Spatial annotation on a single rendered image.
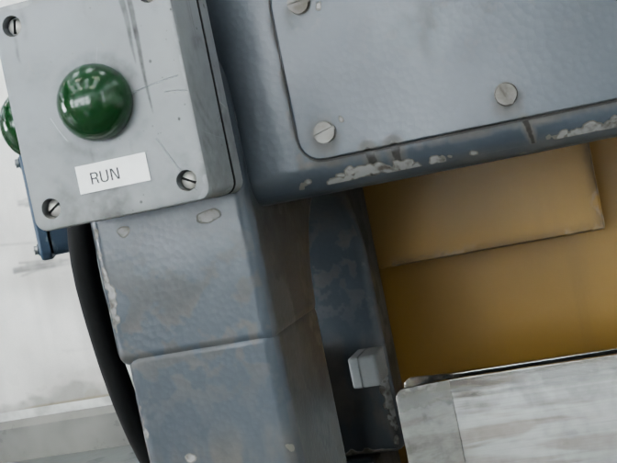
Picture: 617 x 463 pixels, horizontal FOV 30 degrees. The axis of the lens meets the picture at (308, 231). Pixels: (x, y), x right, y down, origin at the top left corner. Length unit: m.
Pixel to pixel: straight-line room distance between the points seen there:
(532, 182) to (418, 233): 0.08
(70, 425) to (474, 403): 5.83
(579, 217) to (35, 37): 0.37
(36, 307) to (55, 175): 5.96
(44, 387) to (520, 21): 6.09
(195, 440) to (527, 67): 0.21
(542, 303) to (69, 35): 0.41
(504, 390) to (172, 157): 0.27
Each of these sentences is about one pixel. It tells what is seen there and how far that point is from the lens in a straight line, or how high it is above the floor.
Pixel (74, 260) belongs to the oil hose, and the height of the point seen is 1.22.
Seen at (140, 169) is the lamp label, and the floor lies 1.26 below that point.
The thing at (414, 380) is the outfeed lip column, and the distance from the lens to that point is 0.67.
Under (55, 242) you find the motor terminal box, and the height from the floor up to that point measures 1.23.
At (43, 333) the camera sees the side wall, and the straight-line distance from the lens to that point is 6.43.
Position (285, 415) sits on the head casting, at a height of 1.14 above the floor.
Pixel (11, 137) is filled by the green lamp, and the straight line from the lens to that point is 0.48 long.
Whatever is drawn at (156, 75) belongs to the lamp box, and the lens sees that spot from 0.45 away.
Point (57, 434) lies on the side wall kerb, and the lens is 6.48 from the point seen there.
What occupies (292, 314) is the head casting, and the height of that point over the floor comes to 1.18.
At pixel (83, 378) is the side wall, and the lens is 6.38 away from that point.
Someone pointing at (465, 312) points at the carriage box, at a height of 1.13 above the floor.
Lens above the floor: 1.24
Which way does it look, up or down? 3 degrees down
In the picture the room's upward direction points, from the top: 12 degrees counter-clockwise
